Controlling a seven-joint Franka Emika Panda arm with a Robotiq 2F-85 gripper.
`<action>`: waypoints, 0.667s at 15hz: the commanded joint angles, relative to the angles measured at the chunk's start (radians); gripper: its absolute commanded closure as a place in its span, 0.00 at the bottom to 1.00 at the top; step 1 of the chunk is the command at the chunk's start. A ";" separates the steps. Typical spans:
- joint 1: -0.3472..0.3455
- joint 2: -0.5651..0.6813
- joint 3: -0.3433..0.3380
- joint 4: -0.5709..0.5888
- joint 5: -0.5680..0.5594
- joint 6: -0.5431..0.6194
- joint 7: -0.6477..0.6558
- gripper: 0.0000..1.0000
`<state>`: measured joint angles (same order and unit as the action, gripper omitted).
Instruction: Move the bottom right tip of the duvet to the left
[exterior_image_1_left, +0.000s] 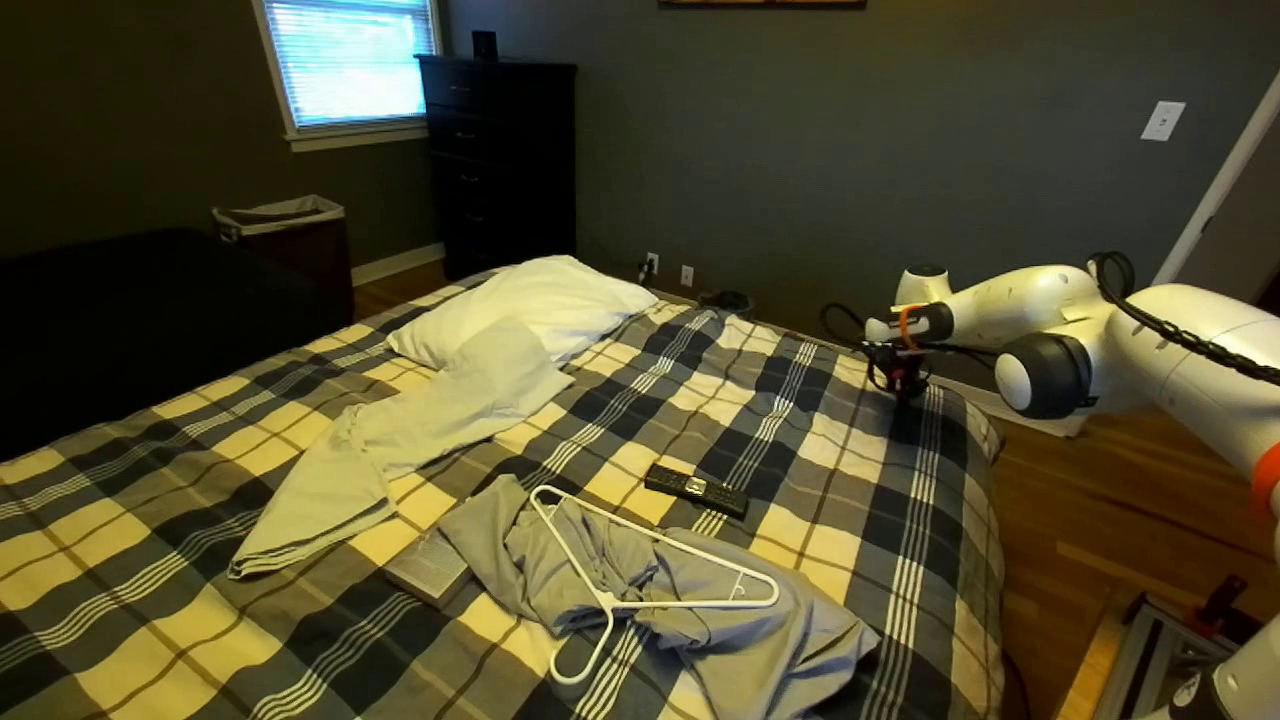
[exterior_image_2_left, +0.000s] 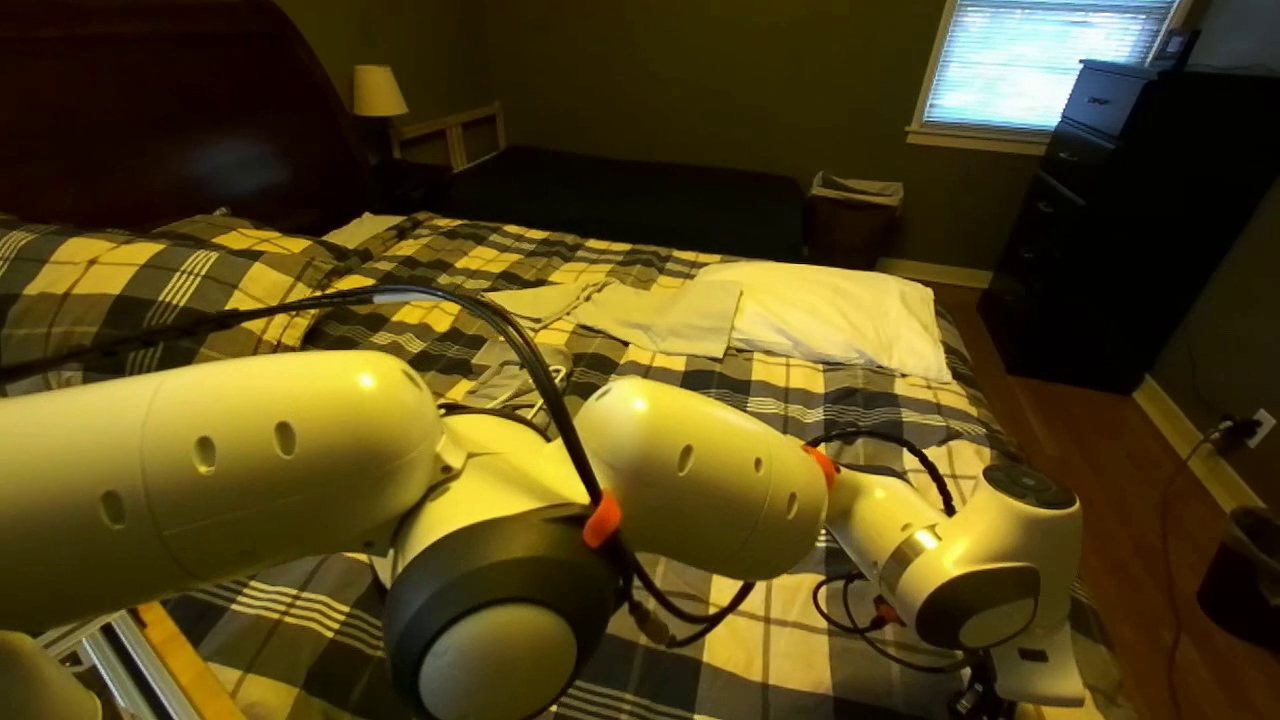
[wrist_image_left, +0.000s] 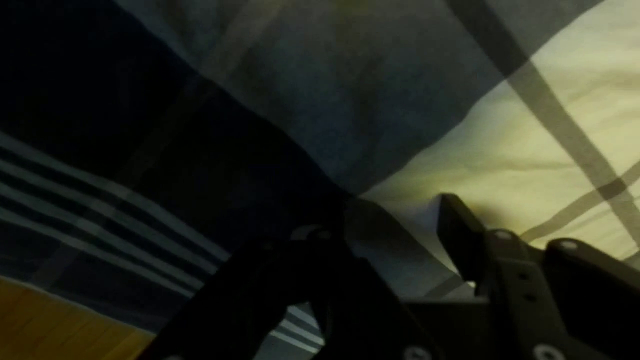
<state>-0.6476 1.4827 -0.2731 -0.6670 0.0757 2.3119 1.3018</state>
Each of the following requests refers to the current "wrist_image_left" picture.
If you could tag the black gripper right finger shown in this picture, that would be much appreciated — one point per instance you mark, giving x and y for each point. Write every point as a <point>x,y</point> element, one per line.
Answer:
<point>533,300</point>

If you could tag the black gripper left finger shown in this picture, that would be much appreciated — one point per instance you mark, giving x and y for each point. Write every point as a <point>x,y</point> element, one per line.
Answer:
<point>292,300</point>

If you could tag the yellow black plaid duvet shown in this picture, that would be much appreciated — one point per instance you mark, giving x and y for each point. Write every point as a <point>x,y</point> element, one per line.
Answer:
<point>372,87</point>

